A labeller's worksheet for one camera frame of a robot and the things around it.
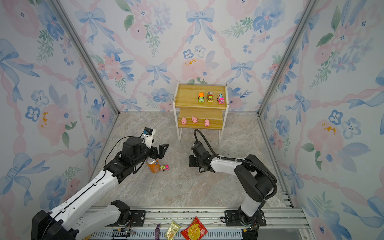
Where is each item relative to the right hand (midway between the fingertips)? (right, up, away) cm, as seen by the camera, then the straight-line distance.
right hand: (190, 159), depth 92 cm
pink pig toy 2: (+10, +22, -2) cm, 25 cm away
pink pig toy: (+3, +25, 0) cm, 25 cm away
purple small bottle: (-15, -30, -22) cm, 40 cm away
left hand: (-15, +13, -16) cm, 25 cm away
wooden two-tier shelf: (+7, +30, -14) cm, 34 cm away
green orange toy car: (+7, +35, -14) cm, 39 cm away
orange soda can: (-20, -1, -11) cm, 22 cm away
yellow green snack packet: (-8, -29, -23) cm, 37 cm away
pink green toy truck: (-15, -4, -4) cm, 16 cm away
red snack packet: (+3, -29, -22) cm, 37 cm away
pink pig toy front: (-3, +24, -1) cm, 24 cm away
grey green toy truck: (+11, +36, -13) cm, 40 cm away
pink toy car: (+17, +35, -14) cm, 41 cm away
